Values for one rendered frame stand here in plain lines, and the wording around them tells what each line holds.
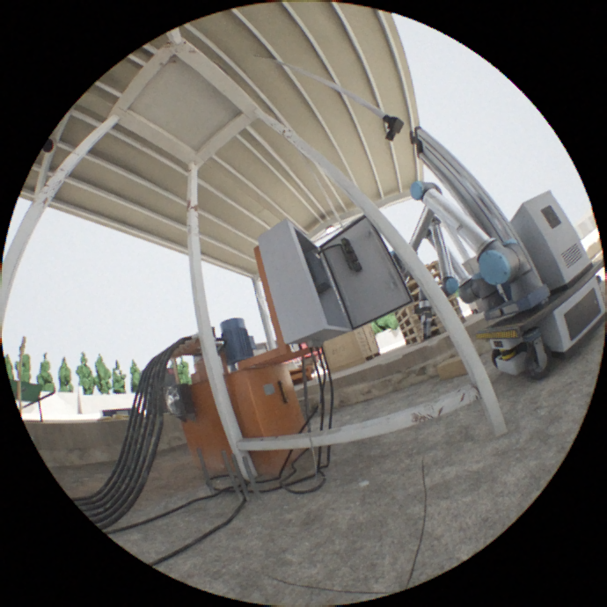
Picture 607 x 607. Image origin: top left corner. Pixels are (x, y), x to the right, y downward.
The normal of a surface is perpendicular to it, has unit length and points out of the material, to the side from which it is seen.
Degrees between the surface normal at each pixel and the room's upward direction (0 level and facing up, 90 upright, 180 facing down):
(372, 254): 90
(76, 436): 90
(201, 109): 180
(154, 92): 180
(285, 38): 172
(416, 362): 89
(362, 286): 90
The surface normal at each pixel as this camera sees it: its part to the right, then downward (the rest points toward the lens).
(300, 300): -0.47, -0.15
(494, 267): -0.93, 0.32
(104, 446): 0.84, -0.40
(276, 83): 0.17, 0.95
